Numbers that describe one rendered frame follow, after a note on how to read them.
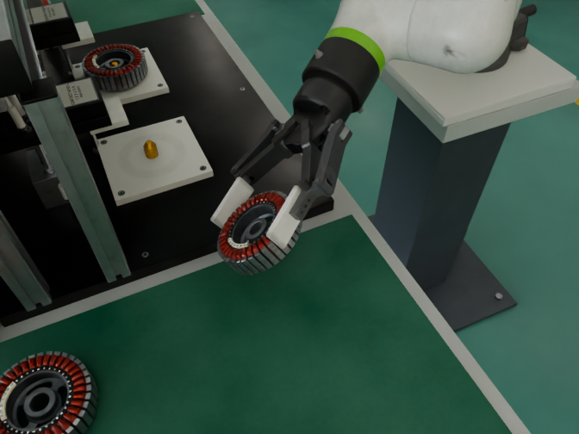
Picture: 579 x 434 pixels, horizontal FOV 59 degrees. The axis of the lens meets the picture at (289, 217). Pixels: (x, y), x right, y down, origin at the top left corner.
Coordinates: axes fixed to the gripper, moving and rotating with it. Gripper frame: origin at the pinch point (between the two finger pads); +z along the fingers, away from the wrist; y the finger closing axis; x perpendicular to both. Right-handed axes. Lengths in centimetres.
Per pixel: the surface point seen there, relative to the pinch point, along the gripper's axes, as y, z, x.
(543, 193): 29, -85, -124
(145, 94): 38.2, -15.7, 7.4
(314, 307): -4.6, 4.9, -12.2
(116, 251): 9.8, 11.5, 8.1
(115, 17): 69, -35, 13
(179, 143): 24.5, -8.8, 2.8
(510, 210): 34, -72, -116
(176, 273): 10.8, 9.7, -1.4
